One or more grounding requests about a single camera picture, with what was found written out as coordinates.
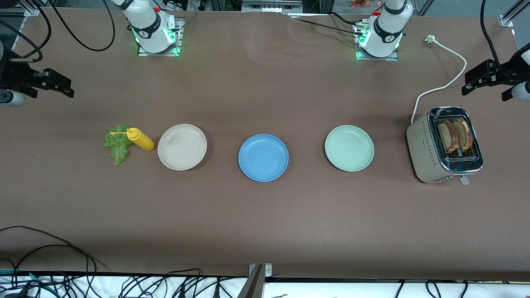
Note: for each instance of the brown bread slice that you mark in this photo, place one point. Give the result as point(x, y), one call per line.
point(463, 132)
point(446, 136)

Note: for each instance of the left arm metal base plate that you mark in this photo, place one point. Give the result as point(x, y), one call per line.
point(377, 58)

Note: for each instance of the blue round plate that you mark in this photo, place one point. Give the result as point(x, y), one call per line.
point(263, 157)

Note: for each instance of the green lettuce leaf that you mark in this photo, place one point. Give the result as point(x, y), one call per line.
point(118, 145)

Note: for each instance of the beige round plate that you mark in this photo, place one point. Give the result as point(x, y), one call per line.
point(182, 147)

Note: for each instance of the grey power strip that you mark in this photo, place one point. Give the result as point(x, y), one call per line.
point(271, 6)

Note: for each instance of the aluminium profile bracket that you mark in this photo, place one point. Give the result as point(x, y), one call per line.
point(256, 285)

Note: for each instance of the beige chrome two-slot toaster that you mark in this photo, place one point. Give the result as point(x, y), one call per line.
point(422, 153)

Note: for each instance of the yellow squeeze sauce bottle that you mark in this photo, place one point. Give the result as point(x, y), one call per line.
point(143, 141)

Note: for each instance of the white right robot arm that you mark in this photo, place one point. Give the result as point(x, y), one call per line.
point(149, 25)

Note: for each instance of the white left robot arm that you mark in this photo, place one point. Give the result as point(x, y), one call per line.
point(387, 29)

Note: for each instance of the pale green round plate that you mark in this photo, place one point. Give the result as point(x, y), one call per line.
point(349, 148)

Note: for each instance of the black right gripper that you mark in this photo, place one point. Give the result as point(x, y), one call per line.
point(16, 77)

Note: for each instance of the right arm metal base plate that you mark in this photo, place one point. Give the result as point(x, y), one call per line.
point(159, 54)

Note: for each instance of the aluminium frame profile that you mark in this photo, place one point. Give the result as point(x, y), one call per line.
point(507, 20)
point(31, 10)

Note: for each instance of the orange snack bag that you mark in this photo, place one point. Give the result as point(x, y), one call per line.
point(364, 3)

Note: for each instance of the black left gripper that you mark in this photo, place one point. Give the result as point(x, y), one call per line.
point(510, 70)

